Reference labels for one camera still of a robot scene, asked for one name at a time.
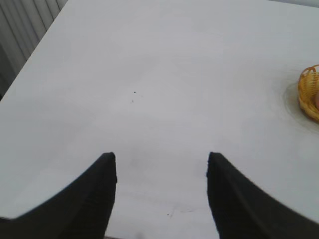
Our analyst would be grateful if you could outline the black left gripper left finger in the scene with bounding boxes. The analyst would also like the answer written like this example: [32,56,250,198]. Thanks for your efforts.
[0,151,118,239]

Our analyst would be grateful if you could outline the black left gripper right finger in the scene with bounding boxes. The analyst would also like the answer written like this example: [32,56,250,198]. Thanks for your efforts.
[205,151,319,239]

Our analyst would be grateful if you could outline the yellow woven plastic basket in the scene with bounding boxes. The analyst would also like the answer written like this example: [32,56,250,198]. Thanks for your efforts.
[298,64,319,124]

